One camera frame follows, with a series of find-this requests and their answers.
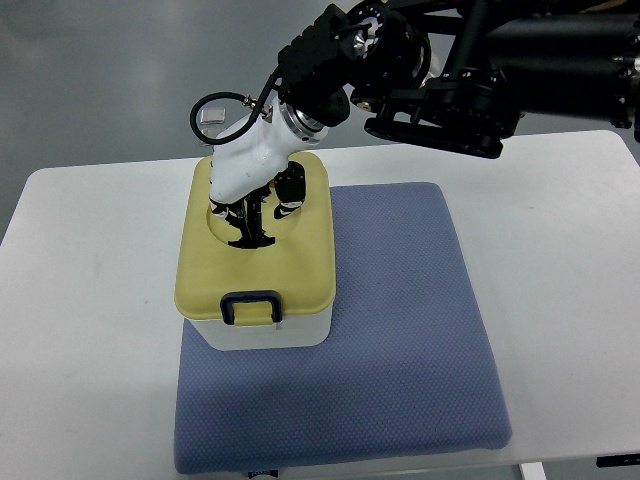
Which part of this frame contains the black table control panel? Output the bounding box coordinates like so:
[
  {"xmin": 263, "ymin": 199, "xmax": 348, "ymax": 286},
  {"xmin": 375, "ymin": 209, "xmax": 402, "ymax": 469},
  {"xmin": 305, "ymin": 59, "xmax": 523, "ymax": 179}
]
[{"xmin": 596, "ymin": 453, "xmax": 640, "ymax": 468}]

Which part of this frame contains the yellow box lid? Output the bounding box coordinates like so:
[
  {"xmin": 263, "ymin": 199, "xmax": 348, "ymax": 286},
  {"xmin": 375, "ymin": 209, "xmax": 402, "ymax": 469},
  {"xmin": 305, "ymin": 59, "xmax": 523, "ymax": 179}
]
[{"xmin": 174, "ymin": 152, "xmax": 336, "ymax": 321}]

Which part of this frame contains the blue padded mat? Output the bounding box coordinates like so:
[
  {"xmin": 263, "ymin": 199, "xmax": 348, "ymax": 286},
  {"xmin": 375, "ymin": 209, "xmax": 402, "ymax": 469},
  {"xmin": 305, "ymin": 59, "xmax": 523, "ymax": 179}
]
[{"xmin": 174, "ymin": 182, "xmax": 512, "ymax": 474}]

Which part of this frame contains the silver floor plate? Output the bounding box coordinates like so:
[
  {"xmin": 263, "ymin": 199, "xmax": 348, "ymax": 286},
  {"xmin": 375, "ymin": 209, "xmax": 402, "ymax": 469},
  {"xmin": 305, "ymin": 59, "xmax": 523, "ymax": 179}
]
[
  {"xmin": 199, "ymin": 107, "xmax": 226, "ymax": 125},
  {"xmin": 201, "ymin": 126, "xmax": 224, "ymax": 140}
]

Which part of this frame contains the upper silver floor plate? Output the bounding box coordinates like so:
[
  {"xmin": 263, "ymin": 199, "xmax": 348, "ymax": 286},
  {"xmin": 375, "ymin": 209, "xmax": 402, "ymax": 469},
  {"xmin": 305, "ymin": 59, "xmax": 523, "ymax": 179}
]
[{"xmin": 199, "ymin": 107, "xmax": 226, "ymax": 125}]

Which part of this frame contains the lower silver floor plate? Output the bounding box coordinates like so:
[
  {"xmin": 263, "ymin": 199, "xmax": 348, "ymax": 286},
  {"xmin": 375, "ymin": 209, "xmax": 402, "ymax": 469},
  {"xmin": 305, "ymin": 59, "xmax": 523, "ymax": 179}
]
[{"xmin": 201, "ymin": 126, "xmax": 224, "ymax": 140}]

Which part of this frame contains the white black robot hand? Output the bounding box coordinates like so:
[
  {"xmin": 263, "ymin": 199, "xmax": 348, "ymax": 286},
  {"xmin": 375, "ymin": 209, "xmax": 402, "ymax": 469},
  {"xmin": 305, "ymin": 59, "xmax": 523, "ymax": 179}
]
[{"xmin": 206, "ymin": 97, "xmax": 329, "ymax": 222}]

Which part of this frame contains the white storage box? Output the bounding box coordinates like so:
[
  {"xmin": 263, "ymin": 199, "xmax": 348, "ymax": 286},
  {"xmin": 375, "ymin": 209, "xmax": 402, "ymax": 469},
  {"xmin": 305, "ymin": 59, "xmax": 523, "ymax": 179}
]
[{"xmin": 187, "ymin": 303, "xmax": 333, "ymax": 351}]

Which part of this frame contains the black label under mat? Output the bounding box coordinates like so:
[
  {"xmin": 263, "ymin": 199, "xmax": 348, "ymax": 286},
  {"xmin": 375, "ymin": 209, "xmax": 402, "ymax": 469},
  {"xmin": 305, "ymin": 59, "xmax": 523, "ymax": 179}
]
[{"xmin": 247, "ymin": 469, "xmax": 279, "ymax": 479}]

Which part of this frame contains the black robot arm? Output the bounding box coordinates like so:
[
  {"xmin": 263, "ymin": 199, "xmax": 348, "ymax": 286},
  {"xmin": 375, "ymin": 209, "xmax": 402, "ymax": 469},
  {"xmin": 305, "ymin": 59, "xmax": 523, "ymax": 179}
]
[{"xmin": 240, "ymin": 1, "xmax": 639, "ymax": 159}]

